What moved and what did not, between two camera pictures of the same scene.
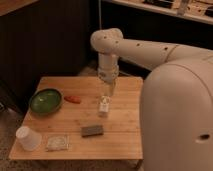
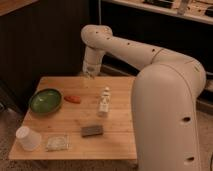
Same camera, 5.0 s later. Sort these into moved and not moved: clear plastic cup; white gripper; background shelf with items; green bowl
Moved: white gripper
Not moved: clear plastic cup; background shelf with items; green bowl
